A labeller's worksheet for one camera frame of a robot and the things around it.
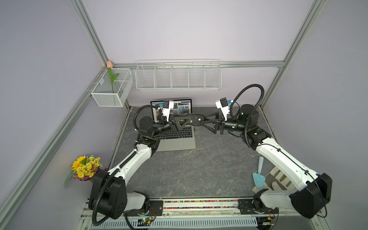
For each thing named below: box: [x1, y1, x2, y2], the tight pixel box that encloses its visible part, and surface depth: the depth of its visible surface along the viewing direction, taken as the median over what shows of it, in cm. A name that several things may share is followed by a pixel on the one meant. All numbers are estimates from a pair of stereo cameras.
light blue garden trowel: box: [252, 156, 266, 189], surface depth 85 cm
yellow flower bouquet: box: [64, 154, 103, 190], surface depth 65 cm
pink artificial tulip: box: [106, 60, 120, 94], surface depth 92 cm
